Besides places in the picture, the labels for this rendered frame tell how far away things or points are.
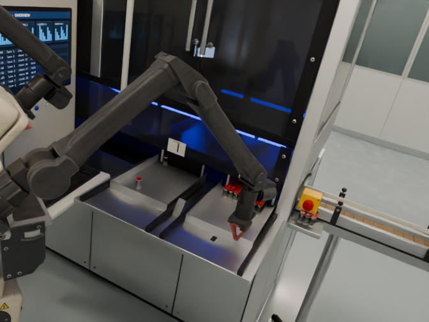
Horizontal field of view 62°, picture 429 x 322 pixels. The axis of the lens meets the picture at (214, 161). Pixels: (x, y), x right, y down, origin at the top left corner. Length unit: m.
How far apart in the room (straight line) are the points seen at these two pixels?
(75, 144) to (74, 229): 1.41
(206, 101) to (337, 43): 0.55
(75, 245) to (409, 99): 4.96
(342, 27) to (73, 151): 0.89
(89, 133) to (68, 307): 1.52
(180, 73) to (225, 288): 1.18
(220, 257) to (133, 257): 0.85
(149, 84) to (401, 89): 5.30
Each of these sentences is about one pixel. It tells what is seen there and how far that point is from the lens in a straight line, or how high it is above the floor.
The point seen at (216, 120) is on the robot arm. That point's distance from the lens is 0.94.
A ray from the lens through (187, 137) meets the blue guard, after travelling 1.50.
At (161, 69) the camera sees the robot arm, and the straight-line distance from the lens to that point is 0.82.
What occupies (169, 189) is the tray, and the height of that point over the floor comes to 0.88.
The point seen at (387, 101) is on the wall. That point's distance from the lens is 5.95.
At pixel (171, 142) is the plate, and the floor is 1.03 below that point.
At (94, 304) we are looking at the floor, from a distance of 2.21.
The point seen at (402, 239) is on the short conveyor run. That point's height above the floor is 0.93.
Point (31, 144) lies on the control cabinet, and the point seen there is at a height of 0.96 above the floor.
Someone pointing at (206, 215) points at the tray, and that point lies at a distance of 1.38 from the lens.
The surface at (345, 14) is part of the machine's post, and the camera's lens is 1.27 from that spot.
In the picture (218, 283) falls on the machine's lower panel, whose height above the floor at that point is 0.43.
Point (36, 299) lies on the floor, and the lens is 2.27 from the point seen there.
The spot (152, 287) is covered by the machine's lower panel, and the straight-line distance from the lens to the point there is 2.02.
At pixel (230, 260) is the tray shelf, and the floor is 0.88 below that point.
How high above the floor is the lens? 1.64
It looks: 25 degrees down
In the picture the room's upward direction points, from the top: 12 degrees clockwise
